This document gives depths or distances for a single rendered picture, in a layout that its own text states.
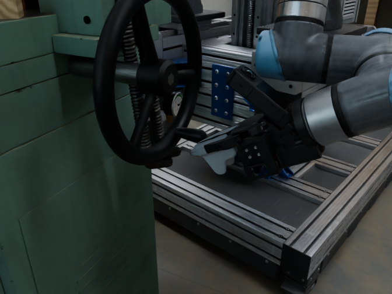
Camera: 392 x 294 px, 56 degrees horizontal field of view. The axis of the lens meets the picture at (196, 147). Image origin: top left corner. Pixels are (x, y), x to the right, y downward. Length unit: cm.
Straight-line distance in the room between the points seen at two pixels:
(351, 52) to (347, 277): 101
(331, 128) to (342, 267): 102
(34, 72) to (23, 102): 5
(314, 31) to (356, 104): 15
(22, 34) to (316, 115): 45
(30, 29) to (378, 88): 50
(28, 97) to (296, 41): 43
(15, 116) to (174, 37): 75
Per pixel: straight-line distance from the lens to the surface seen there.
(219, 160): 60
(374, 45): 59
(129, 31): 64
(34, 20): 65
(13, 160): 66
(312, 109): 51
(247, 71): 55
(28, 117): 66
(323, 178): 156
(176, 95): 90
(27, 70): 65
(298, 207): 136
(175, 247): 147
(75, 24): 66
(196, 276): 136
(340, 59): 58
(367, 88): 50
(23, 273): 76
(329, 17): 106
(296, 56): 58
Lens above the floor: 98
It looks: 27 degrees down
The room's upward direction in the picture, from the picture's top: straight up
